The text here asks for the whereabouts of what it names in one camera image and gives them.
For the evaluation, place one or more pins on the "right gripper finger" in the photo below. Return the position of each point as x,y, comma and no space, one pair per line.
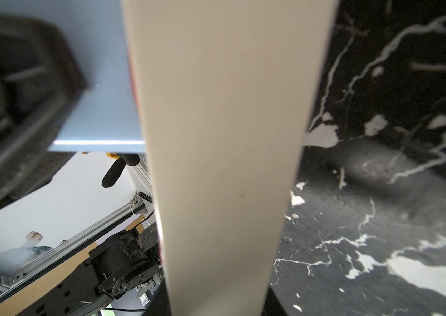
40,85

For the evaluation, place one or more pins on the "light blue plug adapter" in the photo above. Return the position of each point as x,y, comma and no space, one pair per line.
106,118

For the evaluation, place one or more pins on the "beige red power strip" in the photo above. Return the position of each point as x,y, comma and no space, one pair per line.
225,90

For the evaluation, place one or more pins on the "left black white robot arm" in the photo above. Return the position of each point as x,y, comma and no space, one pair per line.
124,261

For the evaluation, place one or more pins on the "aluminium frame front rail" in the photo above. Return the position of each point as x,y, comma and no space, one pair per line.
10,285

